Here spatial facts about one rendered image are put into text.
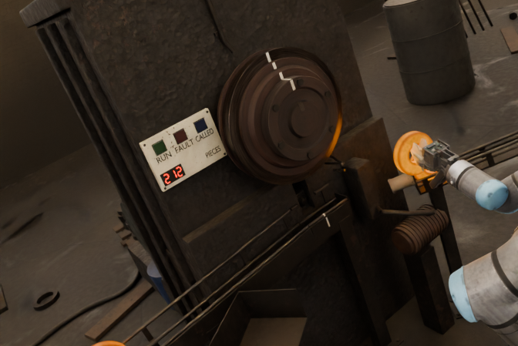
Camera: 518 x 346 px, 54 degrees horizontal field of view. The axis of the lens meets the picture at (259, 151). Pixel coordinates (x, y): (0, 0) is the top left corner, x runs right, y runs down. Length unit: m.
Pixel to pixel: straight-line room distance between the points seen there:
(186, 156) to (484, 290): 0.99
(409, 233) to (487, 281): 0.84
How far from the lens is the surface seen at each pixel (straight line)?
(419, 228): 2.07
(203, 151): 1.75
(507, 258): 1.23
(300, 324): 1.66
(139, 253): 3.32
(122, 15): 1.67
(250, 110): 1.64
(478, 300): 1.26
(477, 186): 1.67
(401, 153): 1.86
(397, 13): 4.38
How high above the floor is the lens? 1.66
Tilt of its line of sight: 20 degrees down
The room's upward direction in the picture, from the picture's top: 21 degrees counter-clockwise
